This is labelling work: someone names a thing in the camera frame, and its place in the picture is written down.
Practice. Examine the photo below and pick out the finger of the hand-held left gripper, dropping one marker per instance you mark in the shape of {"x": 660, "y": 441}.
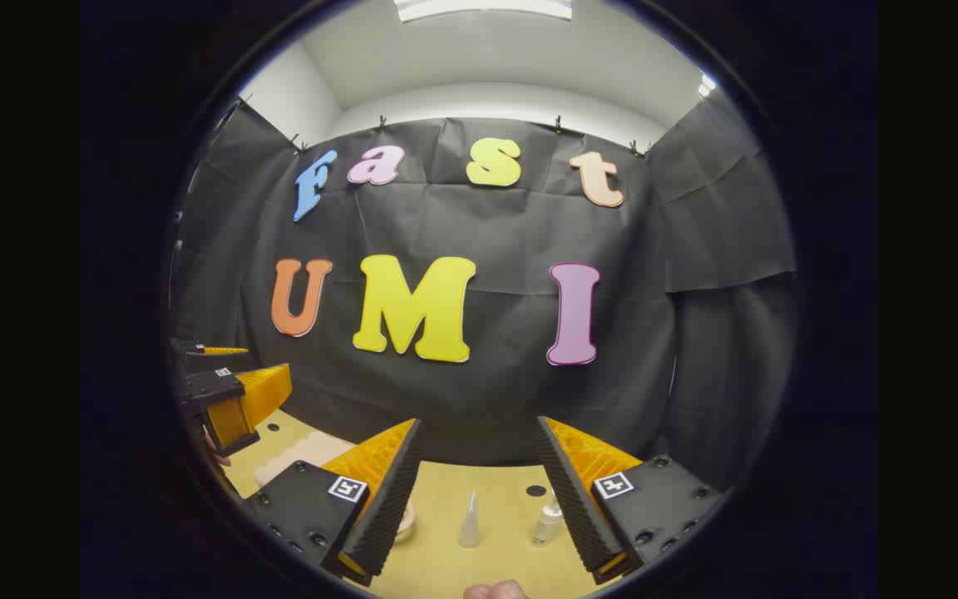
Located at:
{"x": 217, "y": 387}
{"x": 196, "y": 359}

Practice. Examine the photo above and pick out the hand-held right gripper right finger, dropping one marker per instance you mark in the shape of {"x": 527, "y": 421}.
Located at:
{"x": 575, "y": 507}

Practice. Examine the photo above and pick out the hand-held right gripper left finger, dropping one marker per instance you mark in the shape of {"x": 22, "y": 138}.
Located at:
{"x": 387, "y": 507}

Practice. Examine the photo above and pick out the small cream jar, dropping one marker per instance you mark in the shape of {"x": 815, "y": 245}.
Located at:
{"x": 407, "y": 522}

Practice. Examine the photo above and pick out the white pump bottle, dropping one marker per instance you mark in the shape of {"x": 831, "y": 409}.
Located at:
{"x": 545, "y": 528}

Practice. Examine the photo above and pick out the white squeeze tube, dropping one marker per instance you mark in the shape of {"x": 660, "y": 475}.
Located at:
{"x": 469, "y": 528}

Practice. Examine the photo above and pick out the black backdrop cloth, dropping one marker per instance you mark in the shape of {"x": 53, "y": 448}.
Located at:
{"x": 487, "y": 391}

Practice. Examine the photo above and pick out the small ceiling light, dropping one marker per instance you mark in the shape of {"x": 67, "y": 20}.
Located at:
{"x": 706, "y": 85}

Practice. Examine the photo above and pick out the long ceiling light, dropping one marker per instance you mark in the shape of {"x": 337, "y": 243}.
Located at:
{"x": 483, "y": 8}

